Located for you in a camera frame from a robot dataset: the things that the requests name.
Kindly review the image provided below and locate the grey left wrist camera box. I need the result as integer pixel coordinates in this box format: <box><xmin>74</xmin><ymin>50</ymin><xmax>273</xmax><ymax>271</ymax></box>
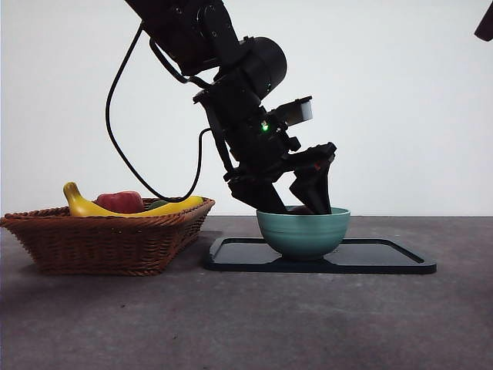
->
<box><xmin>269</xmin><ymin>96</ymin><xmax>314</xmax><ymax>128</ymax></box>

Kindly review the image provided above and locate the yellow banana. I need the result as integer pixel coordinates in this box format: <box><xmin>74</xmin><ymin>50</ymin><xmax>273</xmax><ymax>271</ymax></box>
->
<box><xmin>62</xmin><ymin>181</ymin><xmax>205</xmax><ymax>217</ymax></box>

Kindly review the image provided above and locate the dark green rectangular tray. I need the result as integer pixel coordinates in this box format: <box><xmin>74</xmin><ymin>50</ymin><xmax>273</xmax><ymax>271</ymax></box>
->
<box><xmin>203</xmin><ymin>237</ymin><xmax>438</xmax><ymax>275</ymax></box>

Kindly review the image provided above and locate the teal ceramic bowl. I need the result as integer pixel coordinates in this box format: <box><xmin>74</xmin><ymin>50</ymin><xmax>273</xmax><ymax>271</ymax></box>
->
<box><xmin>256</xmin><ymin>207</ymin><xmax>352</xmax><ymax>262</ymax></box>

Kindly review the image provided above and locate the green avocado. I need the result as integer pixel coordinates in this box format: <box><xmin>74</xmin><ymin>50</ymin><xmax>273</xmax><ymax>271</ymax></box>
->
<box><xmin>146</xmin><ymin>198</ymin><xmax>180</xmax><ymax>211</ymax></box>

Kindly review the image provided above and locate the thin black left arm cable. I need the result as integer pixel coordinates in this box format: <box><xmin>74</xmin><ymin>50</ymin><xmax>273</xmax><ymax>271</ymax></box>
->
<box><xmin>106</xmin><ymin>22</ymin><xmax>213</xmax><ymax>204</ymax></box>

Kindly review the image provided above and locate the red apple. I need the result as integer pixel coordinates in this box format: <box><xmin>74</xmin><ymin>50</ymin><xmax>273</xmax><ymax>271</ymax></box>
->
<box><xmin>96</xmin><ymin>190</ymin><xmax>146</xmax><ymax>214</ymax></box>

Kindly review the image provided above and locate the brown wicker basket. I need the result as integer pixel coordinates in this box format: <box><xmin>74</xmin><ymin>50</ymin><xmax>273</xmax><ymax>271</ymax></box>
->
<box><xmin>0</xmin><ymin>197</ymin><xmax>216</xmax><ymax>277</ymax></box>

